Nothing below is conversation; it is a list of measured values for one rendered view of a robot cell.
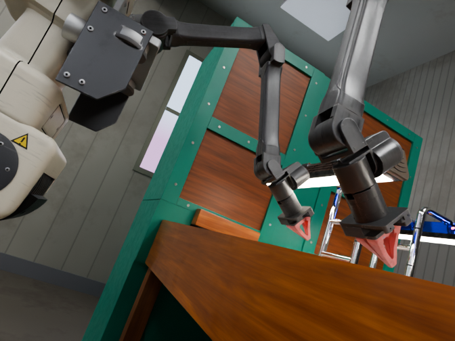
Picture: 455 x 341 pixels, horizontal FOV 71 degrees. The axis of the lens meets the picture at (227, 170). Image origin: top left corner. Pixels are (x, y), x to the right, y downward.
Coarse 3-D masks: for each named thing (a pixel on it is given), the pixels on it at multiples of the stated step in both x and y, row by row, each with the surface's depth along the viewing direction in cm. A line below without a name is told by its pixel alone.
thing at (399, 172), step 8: (312, 168) 106; (320, 168) 100; (328, 168) 96; (392, 168) 77; (400, 168) 78; (312, 176) 102; (320, 176) 98; (328, 176) 95; (392, 176) 79; (400, 176) 78; (408, 176) 79
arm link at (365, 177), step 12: (348, 156) 54; (360, 156) 53; (372, 156) 54; (336, 168) 54; (348, 168) 52; (360, 168) 52; (372, 168) 55; (348, 180) 53; (360, 180) 52; (372, 180) 52; (348, 192) 54
